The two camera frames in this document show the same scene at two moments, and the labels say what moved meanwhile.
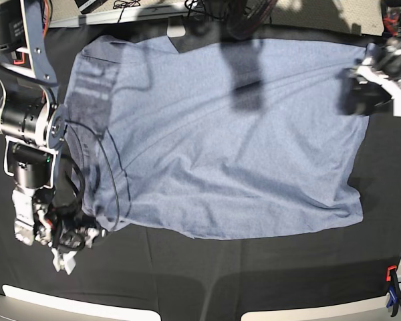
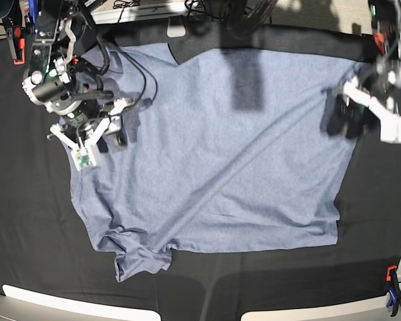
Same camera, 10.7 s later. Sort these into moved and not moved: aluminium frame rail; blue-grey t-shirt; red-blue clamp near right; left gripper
Moved: blue-grey t-shirt; left gripper
Not moved: aluminium frame rail; red-blue clamp near right
